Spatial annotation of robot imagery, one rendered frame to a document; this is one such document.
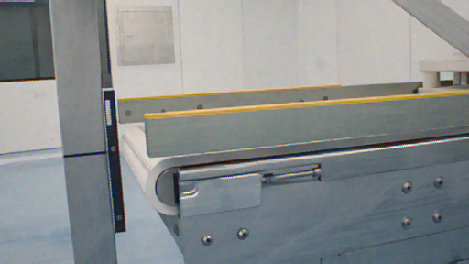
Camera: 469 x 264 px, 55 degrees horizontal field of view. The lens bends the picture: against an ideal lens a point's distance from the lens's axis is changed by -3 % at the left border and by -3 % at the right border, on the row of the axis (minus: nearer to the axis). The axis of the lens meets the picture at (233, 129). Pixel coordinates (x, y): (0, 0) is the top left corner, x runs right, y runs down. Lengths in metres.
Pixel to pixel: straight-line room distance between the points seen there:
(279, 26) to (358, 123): 5.88
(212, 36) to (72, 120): 5.24
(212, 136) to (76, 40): 0.32
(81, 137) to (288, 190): 0.33
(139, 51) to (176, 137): 5.14
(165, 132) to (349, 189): 0.18
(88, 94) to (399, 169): 0.41
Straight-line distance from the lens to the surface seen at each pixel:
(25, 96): 5.37
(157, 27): 5.58
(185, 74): 5.70
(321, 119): 0.42
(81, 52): 0.65
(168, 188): 0.39
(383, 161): 0.46
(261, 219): 0.41
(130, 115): 0.64
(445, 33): 0.44
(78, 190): 0.67
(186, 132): 0.37
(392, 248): 0.55
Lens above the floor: 0.88
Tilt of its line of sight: 8 degrees down
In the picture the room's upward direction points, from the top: 3 degrees counter-clockwise
